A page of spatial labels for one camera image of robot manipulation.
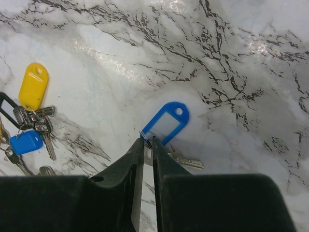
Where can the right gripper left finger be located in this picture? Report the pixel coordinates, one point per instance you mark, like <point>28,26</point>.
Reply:
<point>107,202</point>

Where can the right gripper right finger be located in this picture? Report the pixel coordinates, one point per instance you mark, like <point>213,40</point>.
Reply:
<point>215,202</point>

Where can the blue key tag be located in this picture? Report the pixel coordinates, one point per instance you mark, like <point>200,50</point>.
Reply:
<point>27,142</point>
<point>177,128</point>

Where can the black key tag with key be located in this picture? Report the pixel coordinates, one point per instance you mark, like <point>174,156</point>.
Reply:
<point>46,171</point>

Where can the upper yellow key tag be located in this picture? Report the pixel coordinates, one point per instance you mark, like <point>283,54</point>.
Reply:
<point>33,86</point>

